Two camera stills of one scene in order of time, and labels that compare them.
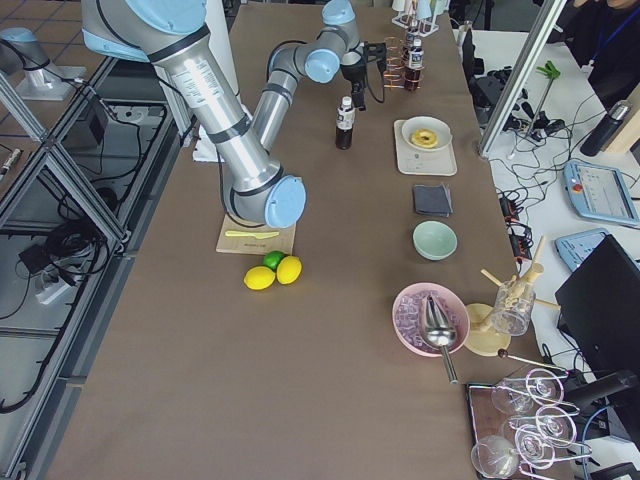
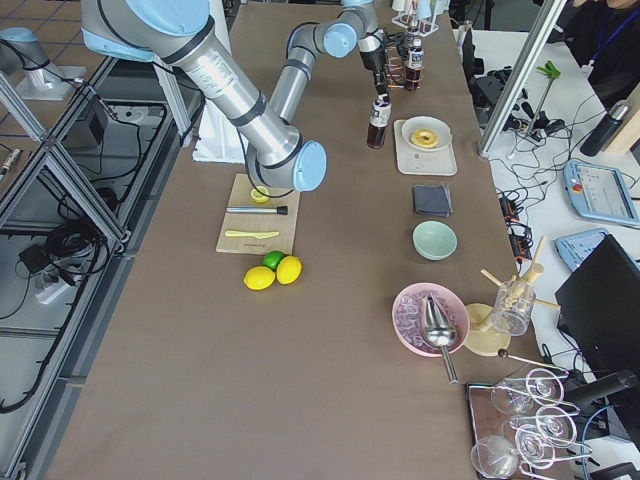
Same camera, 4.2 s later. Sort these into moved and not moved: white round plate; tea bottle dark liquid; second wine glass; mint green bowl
Moved: tea bottle dark liquid
Not moved: mint green bowl; white round plate; second wine glass
